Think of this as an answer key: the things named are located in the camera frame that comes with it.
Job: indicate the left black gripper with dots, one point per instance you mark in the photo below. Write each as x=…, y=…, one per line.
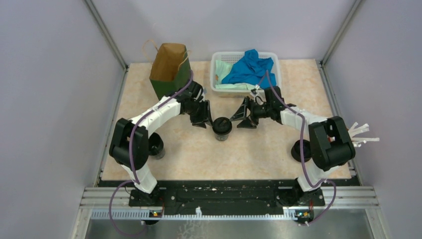
x=201, y=118

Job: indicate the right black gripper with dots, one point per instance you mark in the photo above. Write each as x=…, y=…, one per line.
x=241, y=113

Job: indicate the dark coffee cup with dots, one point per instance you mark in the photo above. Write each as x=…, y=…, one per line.
x=156, y=146
x=221, y=137

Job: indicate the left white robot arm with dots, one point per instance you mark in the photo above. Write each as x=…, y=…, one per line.
x=134, y=140

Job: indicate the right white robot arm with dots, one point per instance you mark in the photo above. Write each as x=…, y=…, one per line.
x=324, y=144

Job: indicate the blue cloth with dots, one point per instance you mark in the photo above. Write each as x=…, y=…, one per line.
x=253, y=70

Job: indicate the light green cloth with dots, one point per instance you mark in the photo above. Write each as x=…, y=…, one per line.
x=222, y=69

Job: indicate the white plastic basket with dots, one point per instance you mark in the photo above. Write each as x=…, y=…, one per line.
x=233, y=57

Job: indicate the green brown paper bag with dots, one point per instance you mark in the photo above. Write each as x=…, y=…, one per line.
x=170, y=69

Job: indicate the white cable duct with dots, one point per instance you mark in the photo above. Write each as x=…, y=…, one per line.
x=152, y=215

